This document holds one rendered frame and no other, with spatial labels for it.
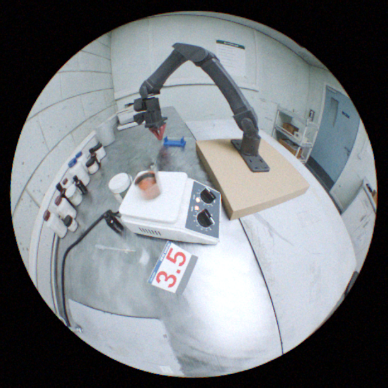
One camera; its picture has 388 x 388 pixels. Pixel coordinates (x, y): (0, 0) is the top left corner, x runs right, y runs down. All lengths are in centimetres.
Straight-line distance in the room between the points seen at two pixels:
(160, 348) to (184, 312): 12
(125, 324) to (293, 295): 37
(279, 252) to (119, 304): 38
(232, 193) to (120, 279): 33
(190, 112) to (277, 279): 174
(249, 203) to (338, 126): 279
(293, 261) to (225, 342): 24
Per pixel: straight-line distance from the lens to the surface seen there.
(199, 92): 174
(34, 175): 63
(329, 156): 300
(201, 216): 25
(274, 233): 34
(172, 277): 26
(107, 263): 34
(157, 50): 176
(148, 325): 29
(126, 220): 27
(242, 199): 30
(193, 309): 27
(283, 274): 33
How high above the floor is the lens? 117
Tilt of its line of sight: 49 degrees down
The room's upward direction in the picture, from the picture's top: 3 degrees counter-clockwise
